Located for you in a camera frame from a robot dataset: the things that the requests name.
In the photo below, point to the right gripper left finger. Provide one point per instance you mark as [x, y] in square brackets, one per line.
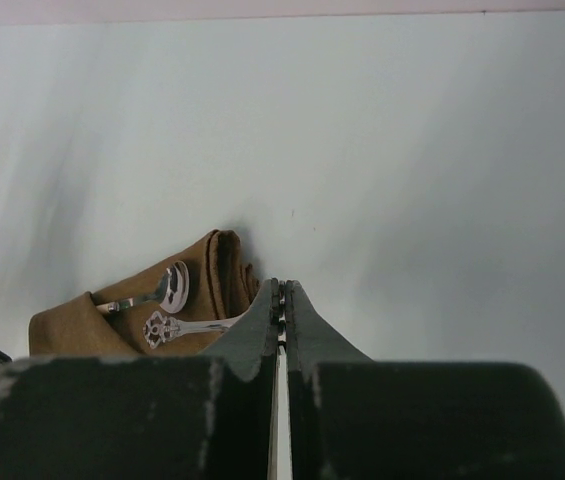
[207, 416]

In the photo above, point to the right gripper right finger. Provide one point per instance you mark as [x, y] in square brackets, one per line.
[352, 417]

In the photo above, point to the silver metal fork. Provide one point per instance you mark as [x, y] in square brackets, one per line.
[160, 329]

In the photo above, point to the silver metal spoon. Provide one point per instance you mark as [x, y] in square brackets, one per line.
[171, 293]

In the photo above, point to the brown cloth napkin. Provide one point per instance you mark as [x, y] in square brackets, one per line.
[222, 285]

